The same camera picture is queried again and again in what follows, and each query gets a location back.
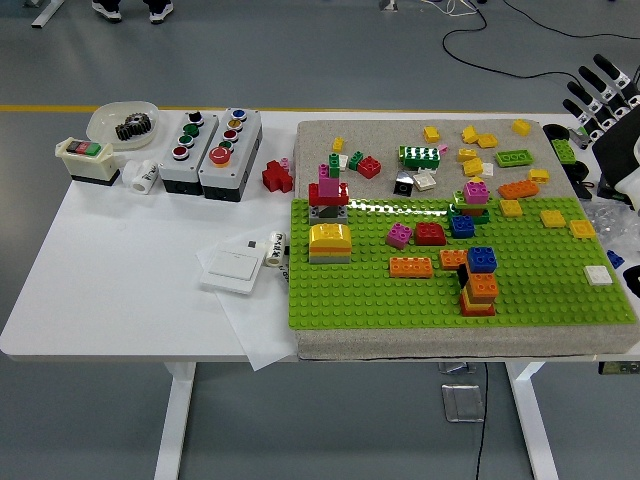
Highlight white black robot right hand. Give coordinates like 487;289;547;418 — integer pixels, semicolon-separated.
562;53;640;211

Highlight blue square brick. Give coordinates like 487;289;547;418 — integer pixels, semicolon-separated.
449;214;475;239
467;247;500;275

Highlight magenta square brick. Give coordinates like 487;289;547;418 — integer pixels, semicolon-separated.
384;221;414;250

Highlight green flat plate brick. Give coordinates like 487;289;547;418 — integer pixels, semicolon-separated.
494;149;534;168

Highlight orange long brick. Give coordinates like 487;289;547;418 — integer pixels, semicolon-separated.
439;249;471;271
468;272;501;299
389;255;434;279
497;180;540;200

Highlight white flat plate brick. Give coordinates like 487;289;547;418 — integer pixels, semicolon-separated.
583;264;614;286

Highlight green thin plate brick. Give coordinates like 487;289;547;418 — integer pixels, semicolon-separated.
452;190;500;210

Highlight magenta brick with yellow cap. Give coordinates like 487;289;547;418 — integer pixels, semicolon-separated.
463;175;490;205

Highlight green long brick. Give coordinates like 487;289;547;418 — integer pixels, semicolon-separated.
398;144;442;170

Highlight red square brick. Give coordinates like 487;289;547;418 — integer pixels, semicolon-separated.
414;221;447;246
356;155;382;180

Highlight red flat brick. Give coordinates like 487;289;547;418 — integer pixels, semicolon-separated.
459;299;497;318

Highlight pink tall brick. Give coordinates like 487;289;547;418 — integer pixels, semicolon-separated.
318;164;340;199

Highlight grey brick with dark slope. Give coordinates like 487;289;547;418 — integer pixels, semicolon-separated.
308;202;349;226

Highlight green studded baseplate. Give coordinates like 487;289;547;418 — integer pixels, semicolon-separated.
288;197;640;330

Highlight yellow dome brick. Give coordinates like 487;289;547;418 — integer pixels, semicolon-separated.
308;222;353;247

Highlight red wide brick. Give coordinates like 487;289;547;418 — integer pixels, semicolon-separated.
307;181;350;207

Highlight red cross brick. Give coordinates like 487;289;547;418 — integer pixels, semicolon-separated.
261;159;295;194

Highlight black box device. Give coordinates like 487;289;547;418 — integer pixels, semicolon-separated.
597;173;626;202

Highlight crinkled clear plastic wrap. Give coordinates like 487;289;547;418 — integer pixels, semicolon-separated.
584;199;640;249

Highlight dark control panel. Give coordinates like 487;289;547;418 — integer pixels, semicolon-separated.
598;360;640;376

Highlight grey-brown foam mat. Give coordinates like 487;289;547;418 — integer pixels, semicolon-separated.
294;119;640;362

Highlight white table leg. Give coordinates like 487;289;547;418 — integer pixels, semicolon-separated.
153;362;197;480
504;360;559;480

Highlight metal floor socket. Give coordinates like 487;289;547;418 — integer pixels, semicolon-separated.
440;383;486;424

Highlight white labelled roll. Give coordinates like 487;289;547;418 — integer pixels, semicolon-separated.
264;230;287;268

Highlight grey emergency-stop button box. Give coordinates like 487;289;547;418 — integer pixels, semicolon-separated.
198;107;264;203

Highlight white paper sheet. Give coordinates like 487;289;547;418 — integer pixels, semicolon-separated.
195;234;300;372

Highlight grey four-button box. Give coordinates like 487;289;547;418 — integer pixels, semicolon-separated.
158;110;220;195

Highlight white pipe fitting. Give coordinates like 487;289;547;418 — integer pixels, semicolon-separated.
121;158;160;194

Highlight dark metal gears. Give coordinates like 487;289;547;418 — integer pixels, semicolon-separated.
114;113;154;141

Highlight white plastic dish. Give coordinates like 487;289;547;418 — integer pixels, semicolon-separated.
87;101;161;150

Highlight person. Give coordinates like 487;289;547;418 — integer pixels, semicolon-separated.
91;0;175;25

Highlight grey furniture foot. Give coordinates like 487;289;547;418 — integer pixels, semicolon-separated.
30;0;66;29

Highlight black floor cable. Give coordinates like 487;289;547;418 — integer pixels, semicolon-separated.
499;0;640;41
442;0;640;107

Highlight dark green frame brick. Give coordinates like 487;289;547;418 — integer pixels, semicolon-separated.
448;204;491;225

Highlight white floor cable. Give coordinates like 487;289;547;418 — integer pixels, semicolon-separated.
419;0;481;16

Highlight thin black cable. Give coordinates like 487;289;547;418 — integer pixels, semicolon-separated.
474;362;489;480

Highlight white wall switch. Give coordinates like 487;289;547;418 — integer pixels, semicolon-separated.
199;248;262;295

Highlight cream rocker switch box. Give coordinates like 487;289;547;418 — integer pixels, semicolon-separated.
54;137;122;187

